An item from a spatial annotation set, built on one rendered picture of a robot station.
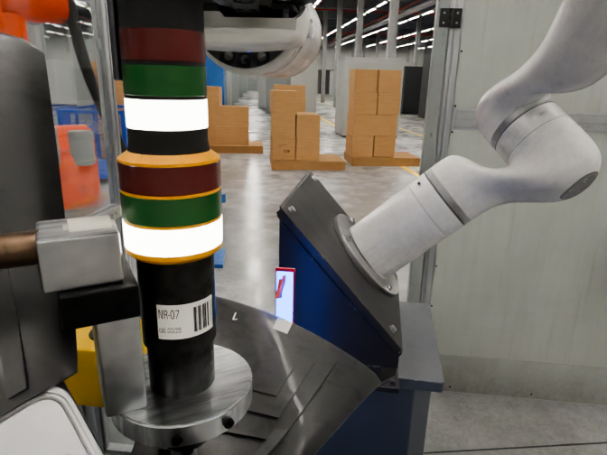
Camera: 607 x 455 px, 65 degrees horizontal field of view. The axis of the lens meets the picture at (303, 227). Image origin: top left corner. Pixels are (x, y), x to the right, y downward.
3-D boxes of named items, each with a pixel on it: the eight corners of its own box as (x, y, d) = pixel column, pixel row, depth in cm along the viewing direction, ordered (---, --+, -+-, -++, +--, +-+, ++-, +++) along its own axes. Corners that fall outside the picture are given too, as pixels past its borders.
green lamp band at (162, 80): (131, 97, 18) (128, 62, 17) (117, 93, 21) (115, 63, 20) (218, 97, 19) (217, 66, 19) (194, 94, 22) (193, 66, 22)
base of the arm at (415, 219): (338, 206, 100) (409, 151, 95) (394, 273, 103) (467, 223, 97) (328, 233, 82) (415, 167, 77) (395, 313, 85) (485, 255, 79)
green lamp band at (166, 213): (130, 233, 19) (128, 203, 18) (115, 207, 22) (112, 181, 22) (236, 220, 21) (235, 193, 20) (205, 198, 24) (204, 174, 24)
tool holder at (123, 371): (70, 489, 19) (34, 260, 16) (61, 389, 25) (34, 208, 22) (275, 420, 23) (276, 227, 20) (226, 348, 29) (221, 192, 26)
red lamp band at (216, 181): (127, 201, 18) (125, 170, 18) (112, 180, 22) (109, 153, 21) (235, 191, 20) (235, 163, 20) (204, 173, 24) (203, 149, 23)
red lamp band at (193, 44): (128, 60, 17) (125, 24, 17) (115, 61, 20) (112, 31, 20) (217, 63, 19) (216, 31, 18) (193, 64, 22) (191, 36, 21)
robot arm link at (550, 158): (435, 184, 95) (544, 105, 87) (491, 259, 86) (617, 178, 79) (416, 163, 85) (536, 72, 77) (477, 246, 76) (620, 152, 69)
